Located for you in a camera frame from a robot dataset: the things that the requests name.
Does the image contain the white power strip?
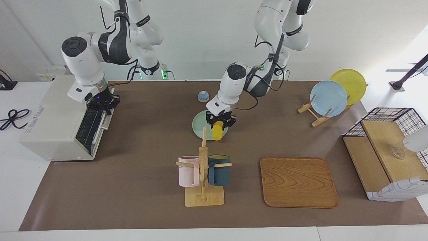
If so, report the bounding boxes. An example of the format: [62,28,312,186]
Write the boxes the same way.
[36,65,72,82]

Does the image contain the wooden mug tree stand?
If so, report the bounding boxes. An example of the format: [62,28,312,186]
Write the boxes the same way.
[176,127,232,207]

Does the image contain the brown wooden tray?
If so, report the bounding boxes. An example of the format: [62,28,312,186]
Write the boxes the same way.
[260,157,339,209]

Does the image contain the coiled black cable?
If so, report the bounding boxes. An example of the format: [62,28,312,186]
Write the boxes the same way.
[0,109,31,131]

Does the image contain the yellow banana-shaped object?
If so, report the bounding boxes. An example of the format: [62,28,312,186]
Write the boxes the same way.
[212,121,224,141]

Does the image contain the white checkered cloth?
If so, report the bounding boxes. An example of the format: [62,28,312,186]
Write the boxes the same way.
[366,176,428,202]

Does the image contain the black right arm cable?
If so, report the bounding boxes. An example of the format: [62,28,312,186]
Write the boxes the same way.
[99,0,141,82]

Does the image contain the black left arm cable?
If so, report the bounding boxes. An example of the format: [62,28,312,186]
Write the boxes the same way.
[236,33,291,111]

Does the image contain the toaster oven glass door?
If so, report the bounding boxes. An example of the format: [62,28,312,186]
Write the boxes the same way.
[75,88,115,160]

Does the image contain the small clear glass cup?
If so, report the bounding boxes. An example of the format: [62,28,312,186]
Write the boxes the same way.
[390,146,406,160]

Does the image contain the pale green plate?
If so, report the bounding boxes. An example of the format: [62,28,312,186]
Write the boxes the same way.
[192,110,229,140]

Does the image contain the black camera stand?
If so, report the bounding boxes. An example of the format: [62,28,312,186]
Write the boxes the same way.
[389,54,428,91]

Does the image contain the beige toaster oven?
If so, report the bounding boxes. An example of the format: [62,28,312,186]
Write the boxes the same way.
[19,74,116,162]

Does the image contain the wooden shelf with wire basket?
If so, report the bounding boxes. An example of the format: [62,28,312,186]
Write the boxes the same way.
[342,107,428,202]

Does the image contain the brown table mat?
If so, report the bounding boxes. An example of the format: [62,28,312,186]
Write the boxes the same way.
[19,80,428,231]

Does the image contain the pink mug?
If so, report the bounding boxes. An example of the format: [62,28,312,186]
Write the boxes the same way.
[178,156,201,187]

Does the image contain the wooden plate rack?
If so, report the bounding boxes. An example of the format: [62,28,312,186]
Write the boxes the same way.
[298,94,351,128]

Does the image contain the black clamp mount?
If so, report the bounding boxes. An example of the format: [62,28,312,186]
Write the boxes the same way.
[0,69,18,91]

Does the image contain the yellow plate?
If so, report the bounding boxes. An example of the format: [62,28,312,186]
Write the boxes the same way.
[330,69,367,105]

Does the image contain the dark teal mug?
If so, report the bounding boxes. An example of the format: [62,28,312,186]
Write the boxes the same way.
[207,154,231,186]

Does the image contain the white cylindrical device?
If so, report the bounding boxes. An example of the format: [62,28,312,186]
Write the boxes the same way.
[403,125,428,153]

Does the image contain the light blue plate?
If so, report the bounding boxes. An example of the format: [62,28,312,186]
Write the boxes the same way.
[310,80,348,117]

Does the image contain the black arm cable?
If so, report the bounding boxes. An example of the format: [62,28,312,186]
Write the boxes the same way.
[99,0,141,82]
[236,33,291,111]

